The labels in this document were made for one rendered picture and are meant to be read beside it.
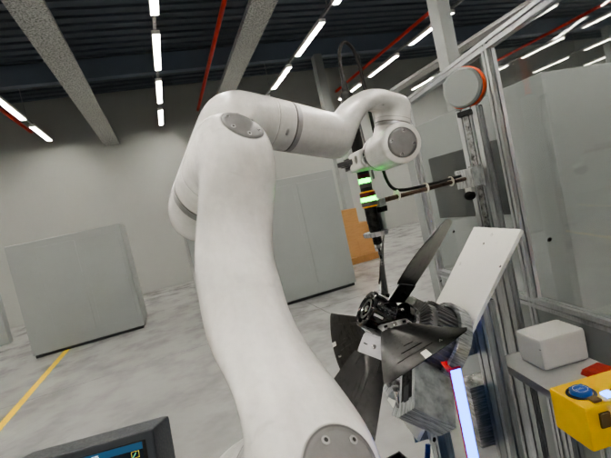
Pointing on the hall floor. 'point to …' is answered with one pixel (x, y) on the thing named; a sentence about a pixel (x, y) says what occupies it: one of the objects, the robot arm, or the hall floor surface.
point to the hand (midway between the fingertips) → (361, 162)
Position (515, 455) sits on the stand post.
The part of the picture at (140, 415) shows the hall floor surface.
